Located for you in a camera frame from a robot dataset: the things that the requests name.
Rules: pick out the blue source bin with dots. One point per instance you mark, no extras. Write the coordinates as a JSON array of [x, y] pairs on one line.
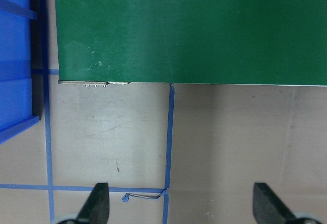
[[16, 83]]

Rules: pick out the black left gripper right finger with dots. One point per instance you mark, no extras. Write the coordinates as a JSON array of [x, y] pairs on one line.
[[268, 208]]

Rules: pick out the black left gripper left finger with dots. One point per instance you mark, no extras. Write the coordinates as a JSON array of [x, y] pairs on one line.
[[96, 207]]

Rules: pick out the green conveyor belt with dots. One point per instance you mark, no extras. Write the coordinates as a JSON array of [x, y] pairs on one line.
[[255, 42]]

